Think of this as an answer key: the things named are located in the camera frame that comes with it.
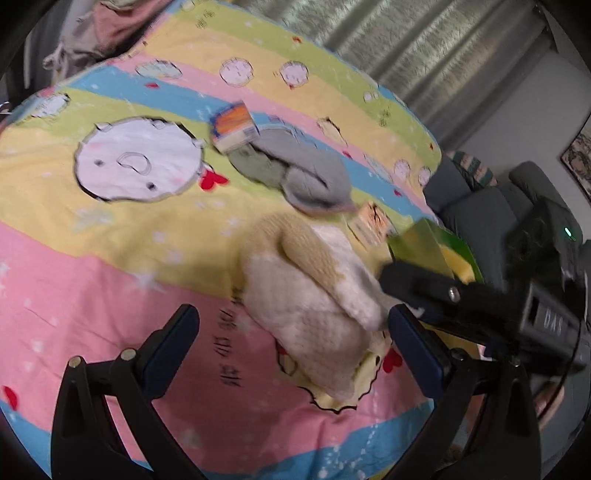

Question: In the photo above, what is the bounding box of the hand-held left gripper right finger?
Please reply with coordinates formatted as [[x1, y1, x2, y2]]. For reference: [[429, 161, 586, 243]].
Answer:
[[388, 305, 543, 480]]

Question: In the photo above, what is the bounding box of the grey sofa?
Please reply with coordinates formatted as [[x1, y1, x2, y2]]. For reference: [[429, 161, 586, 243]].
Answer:
[[422, 157, 573, 296]]

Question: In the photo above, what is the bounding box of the grey-green curtain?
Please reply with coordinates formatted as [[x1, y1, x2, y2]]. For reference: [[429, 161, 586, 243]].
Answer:
[[231, 0, 555, 148]]

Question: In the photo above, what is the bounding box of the beige white knit cloth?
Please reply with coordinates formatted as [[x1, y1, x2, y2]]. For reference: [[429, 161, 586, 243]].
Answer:
[[235, 212, 398, 401]]

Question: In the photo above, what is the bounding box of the small cartoon packet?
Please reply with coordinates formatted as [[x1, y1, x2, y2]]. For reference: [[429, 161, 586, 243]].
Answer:
[[347, 202, 398, 250]]

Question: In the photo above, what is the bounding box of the grey cloth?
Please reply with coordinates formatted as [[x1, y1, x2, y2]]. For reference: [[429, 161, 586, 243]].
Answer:
[[229, 127, 356, 215]]

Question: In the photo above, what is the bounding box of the striped cushion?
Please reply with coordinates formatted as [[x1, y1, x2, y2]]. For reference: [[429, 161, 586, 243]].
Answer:
[[447, 150, 499, 188]]

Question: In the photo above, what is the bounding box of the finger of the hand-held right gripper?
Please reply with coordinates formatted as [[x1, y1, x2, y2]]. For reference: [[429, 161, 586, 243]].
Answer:
[[379, 261, 527, 344]]

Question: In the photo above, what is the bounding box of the person's right hand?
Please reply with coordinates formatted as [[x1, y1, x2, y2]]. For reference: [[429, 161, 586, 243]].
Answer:
[[536, 384, 566, 421]]

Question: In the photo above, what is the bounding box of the pink clothes pile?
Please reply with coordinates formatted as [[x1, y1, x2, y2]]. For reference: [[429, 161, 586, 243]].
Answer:
[[44, 0, 171, 70]]

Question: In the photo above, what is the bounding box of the striped cartoon printed blanket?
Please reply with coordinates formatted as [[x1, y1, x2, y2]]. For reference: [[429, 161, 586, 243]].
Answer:
[[0, 0, 446, 480]]

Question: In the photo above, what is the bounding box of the framed wall picture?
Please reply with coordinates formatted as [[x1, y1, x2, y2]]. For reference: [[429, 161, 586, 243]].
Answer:
[[561, 122, 591, 201]]

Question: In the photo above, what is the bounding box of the yellow sponge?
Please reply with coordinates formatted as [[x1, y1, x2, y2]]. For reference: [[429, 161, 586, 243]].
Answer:
[[438, 247, 476, 283]]

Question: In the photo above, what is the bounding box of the orange and white carton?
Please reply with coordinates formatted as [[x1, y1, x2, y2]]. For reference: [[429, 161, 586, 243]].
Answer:
[[210, 100, 262, 153]]

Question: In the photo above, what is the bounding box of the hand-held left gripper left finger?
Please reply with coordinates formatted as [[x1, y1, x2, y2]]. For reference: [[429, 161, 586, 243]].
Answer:
[[50, 304, 208, 480]]

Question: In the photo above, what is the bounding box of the green box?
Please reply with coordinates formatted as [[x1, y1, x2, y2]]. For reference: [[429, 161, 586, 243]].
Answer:
[[388, 219, 485, 283]]

